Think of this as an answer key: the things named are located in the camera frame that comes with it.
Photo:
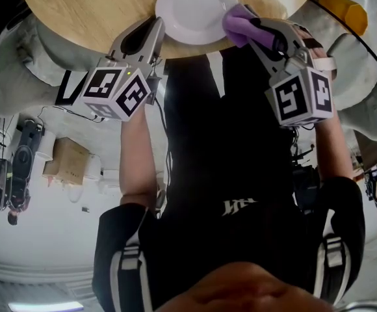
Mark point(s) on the white cylindrical roll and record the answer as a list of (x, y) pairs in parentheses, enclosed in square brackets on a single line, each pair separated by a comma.
[(44, 151)]

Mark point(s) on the person's right forearm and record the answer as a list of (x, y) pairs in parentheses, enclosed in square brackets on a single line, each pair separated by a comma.
[(333, 151)]

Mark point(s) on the black camera box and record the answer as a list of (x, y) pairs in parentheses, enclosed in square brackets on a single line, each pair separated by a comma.
[(153, 86)]

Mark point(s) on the white plate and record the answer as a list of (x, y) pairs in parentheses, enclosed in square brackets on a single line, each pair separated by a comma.
[(196, 11)]

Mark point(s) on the person's face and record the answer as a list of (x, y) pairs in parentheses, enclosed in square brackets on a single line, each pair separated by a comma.
[(247, 291)]

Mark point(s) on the person's right hand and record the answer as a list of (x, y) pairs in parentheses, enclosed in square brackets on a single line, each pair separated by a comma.
[(315, 49)]

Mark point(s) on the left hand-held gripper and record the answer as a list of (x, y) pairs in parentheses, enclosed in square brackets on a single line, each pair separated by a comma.
[(113, 94)]

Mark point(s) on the person's left forearm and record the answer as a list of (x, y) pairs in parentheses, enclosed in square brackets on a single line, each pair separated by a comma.
[(138, 161)]

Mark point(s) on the white power strip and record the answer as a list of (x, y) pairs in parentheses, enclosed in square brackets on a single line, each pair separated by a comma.
[(98, 118)]

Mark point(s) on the brown cardboard box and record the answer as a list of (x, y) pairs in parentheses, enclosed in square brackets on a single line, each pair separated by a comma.
[(66, 161)]

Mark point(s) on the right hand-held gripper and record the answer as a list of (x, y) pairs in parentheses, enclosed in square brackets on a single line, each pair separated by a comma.
[(299, 99)]

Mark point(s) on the yellow plastic stool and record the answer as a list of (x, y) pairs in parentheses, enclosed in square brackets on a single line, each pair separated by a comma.
[(347, 10)]

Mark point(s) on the purple cloth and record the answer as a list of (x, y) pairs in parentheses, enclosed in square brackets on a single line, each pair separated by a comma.
[(237, 24)]

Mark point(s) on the grey upholstered chair black frame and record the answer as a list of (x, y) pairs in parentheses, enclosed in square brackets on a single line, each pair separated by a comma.
[(367, 102), (13, 73)]

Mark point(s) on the black helmet device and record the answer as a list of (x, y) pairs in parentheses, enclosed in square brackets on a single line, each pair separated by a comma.
[(24, 154)]

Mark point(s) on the person's black t-shirt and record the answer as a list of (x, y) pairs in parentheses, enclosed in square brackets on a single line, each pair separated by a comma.
[(221, 239)]

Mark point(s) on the small black plug adapter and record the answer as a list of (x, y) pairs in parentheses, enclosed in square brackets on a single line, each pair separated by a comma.
[(85, 209)]

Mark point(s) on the person's black trousers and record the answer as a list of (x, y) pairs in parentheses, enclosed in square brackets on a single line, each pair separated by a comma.
[(214, 135)]

